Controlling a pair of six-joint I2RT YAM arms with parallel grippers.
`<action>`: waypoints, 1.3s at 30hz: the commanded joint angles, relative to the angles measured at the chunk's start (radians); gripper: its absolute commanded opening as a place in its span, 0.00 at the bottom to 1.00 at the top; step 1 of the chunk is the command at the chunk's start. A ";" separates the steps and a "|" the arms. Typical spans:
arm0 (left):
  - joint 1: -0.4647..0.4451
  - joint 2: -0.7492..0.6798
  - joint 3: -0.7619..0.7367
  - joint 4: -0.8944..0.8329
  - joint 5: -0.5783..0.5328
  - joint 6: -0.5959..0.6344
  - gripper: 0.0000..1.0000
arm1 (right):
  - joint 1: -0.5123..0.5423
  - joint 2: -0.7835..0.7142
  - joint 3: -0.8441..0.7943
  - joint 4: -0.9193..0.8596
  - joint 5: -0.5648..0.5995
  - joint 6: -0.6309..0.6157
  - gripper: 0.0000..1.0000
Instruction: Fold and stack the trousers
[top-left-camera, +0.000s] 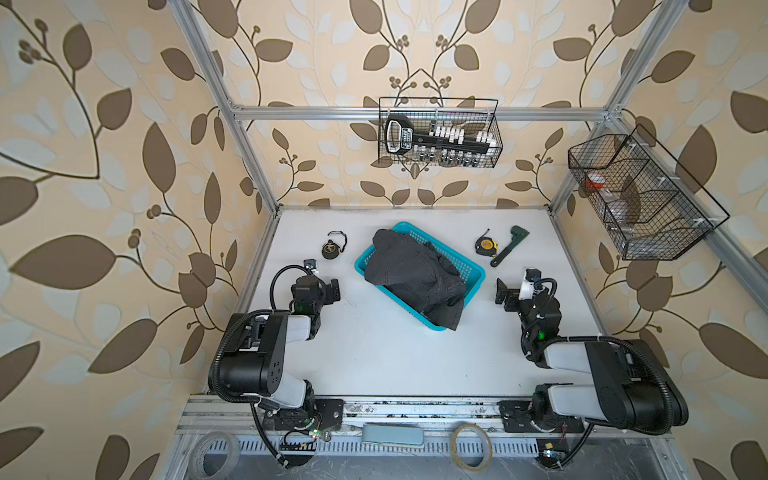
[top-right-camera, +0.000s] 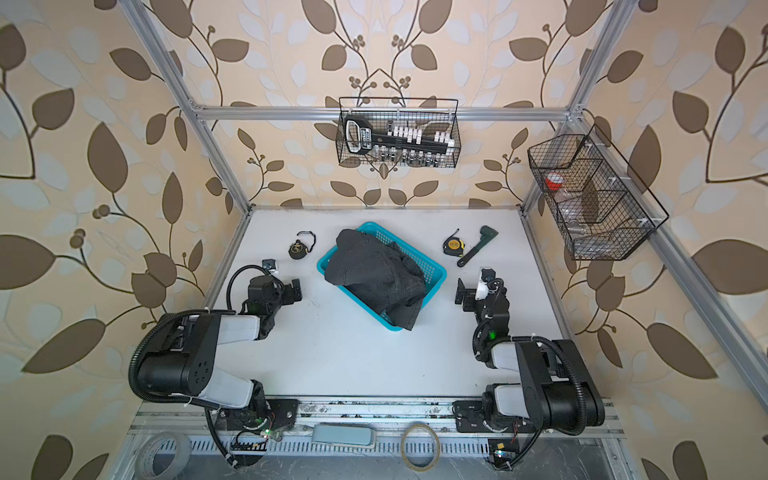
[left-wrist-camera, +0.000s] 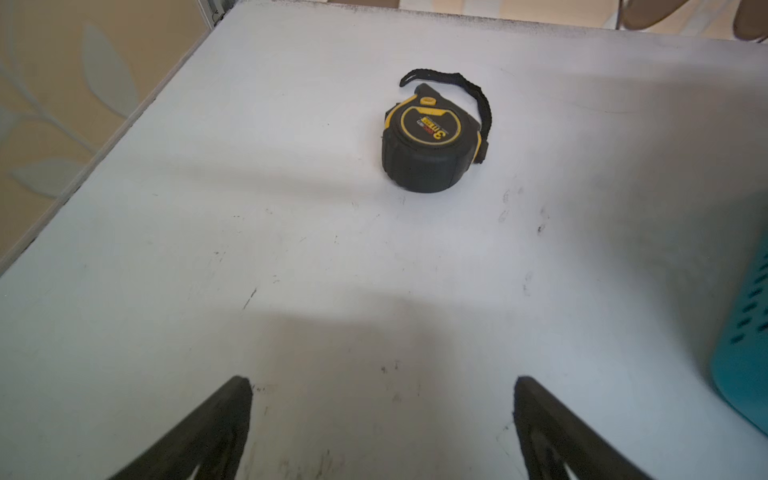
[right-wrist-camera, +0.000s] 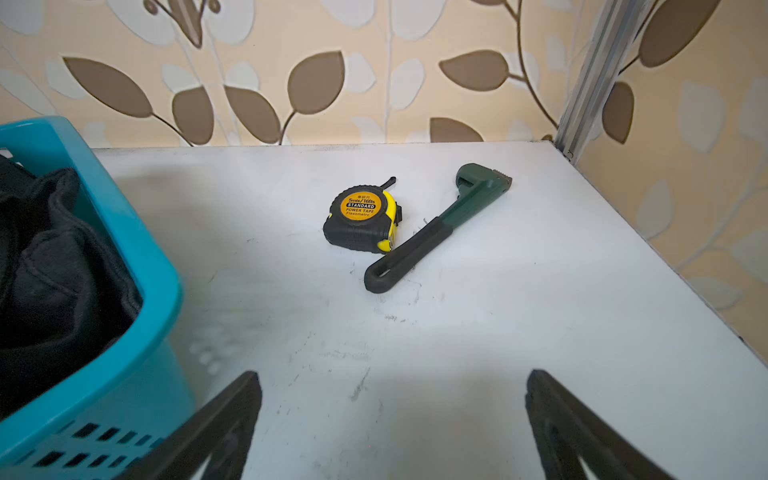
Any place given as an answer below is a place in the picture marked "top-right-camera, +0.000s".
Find teal plastic basket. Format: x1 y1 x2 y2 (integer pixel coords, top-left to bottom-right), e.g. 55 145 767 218
317 221 447 332

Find dark grey trousers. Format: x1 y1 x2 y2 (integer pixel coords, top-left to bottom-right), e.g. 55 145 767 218
324 229 427 330

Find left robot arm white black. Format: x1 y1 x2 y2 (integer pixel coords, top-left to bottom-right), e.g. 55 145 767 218
128 272 302 432

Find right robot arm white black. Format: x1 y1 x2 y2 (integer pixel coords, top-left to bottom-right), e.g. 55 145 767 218
452 269 605 436

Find yellow black tape measure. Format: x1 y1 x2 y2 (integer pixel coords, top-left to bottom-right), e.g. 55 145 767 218
442 229 465 258

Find dark green pipe wrench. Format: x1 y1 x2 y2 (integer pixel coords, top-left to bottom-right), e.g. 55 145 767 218
457 225 498 268

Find red white small container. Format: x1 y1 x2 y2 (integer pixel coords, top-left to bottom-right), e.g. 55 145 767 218
545 172 565 193

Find grey foot pedal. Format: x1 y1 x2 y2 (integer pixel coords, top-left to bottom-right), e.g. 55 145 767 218
311 423 376 448

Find socket wrench set black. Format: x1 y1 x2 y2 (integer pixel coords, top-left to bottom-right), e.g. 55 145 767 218
341 116 457 154

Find clear tape roll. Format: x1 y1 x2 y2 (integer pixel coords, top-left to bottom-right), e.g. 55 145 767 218
134 432 192 480

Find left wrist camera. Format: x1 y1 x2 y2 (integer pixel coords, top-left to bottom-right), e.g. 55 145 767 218
261 259 278 275

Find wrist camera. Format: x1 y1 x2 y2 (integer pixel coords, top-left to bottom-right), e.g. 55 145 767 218
475 268 503 300
261 259 278 275

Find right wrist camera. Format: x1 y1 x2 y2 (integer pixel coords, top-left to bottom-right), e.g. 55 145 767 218
475 268 503 300

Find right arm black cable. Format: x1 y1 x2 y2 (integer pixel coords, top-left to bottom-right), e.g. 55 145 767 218
471 317 589 469

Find aluminium frame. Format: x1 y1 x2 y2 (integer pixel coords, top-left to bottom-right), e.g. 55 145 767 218
131 1 767 479

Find brown tape ring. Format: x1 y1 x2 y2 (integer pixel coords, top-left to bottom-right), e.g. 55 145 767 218
400 421 442 473

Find black wire basket right wall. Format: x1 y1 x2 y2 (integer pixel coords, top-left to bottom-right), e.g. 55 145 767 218
527 125 669 261

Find black wire basket wall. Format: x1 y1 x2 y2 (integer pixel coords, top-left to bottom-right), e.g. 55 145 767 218
527 125 669 261
335 95 462 169

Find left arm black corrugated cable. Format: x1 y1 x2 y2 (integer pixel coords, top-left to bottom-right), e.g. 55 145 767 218
127 263 283 469

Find black wire basket back wall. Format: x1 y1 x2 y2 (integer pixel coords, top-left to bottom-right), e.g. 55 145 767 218
335 95 462 169

